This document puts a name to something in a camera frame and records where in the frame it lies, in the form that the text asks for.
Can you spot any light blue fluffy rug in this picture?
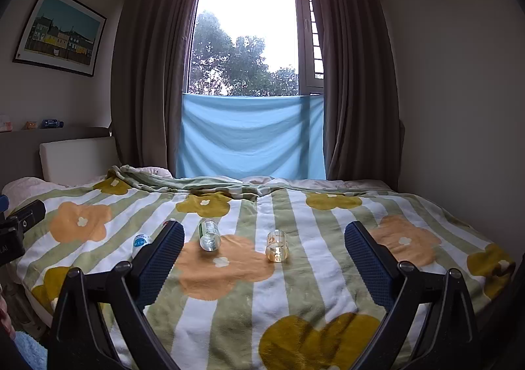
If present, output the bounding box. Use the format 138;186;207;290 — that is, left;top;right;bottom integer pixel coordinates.
14;331;49;370

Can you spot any white headboard cushion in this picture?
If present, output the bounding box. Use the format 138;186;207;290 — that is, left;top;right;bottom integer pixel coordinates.
39;136;122;184

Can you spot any clear glass cup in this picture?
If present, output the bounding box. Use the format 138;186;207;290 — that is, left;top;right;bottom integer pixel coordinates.
265;229;287;263

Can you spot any window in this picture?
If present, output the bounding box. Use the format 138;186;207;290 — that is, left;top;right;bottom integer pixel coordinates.
185;0;326;98

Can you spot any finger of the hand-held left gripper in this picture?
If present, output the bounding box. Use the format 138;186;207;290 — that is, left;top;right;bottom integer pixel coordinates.
7;200;47;231

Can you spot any brown curtain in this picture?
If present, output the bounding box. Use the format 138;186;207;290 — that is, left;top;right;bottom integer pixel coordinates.
312;0;402;190
110;0;206;179

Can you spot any clear cup with green label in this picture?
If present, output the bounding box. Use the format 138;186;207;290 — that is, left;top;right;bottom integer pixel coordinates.
198;218;222;252

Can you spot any clear cup with blue label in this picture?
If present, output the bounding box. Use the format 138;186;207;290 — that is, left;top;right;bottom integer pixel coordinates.
132;234;154;259

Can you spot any light blue hanging cloth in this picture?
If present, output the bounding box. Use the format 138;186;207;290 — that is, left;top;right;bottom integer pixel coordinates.
176;93;327;181

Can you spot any floral striped blanket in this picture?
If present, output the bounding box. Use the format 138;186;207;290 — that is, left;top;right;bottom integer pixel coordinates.
16;165;516;370

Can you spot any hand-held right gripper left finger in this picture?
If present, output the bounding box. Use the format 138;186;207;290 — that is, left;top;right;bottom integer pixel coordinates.
48;221;185;370

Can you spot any person's left forearm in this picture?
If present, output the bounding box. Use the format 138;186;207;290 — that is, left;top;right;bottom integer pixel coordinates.
0;295;15;343

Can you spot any grey headboard ledge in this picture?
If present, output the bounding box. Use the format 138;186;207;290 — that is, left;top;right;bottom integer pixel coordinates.
0;126;114;190

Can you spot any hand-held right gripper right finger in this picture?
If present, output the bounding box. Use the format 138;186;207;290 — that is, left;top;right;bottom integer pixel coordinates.
344;221;481;370

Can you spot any framed picture of houses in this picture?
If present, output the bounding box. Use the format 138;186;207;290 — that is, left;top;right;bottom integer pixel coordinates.
12;0;108;77

